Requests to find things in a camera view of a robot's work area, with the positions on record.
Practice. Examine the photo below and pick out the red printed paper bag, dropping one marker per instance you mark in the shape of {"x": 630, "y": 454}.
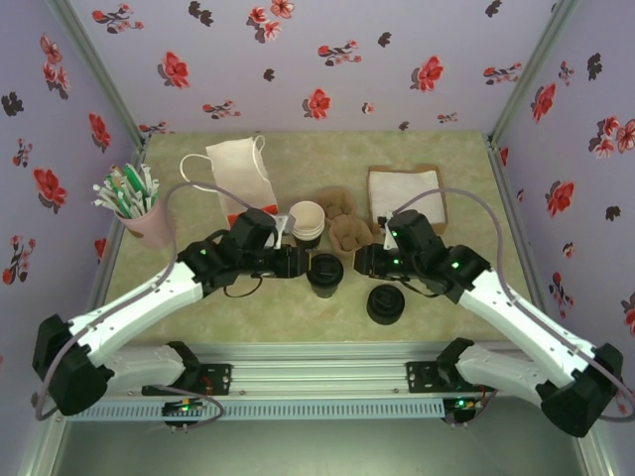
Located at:
{"x": 238, "y": 173}

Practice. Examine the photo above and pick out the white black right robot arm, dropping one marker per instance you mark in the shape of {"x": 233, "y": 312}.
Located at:
{"x": 521, "y": 317}

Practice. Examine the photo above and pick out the brown cardboard tray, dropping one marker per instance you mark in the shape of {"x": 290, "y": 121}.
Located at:
{"x": 407, "y": 229}

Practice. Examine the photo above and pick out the brown pulp cup carrier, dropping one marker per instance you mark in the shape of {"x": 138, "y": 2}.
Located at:
{"x": 349, "y": 238}

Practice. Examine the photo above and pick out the white paper napkin stack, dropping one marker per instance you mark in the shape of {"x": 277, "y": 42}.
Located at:
{"x": 407, "y": 193}

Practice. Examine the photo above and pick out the pink straw holder cup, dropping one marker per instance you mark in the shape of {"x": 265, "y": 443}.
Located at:
{"x": 149, "y": 230}

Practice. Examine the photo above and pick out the white wrapped straw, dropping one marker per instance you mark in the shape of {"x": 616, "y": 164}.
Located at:
{"x": 154, "y": 193}
{"x": 147, "y": 183}
{"x": 106, "y": 205}
{"x": 104, "y": 194}

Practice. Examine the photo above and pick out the green-lit controller board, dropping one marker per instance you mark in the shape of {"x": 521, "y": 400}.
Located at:
{"x": 461, "y": 407}
{"x": 184, "y": 409}

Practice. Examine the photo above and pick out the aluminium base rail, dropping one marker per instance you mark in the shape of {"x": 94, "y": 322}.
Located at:
{"x": 317, "y": 369}

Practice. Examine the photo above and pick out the aluminium corner post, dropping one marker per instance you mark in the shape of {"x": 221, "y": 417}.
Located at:
{"x": 533, "y": 64}
{"x": 94, "y": 64}

